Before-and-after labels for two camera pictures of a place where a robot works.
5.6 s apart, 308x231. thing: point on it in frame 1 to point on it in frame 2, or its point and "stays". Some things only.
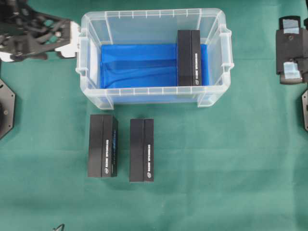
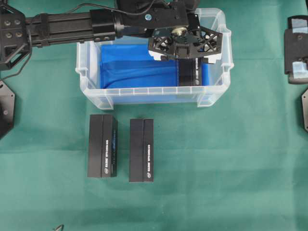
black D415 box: x=142 y=150 stays
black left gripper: x=27 y=33 to x=186 y=42
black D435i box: x=188 y=57 stays
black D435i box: x=103 y=146 stays
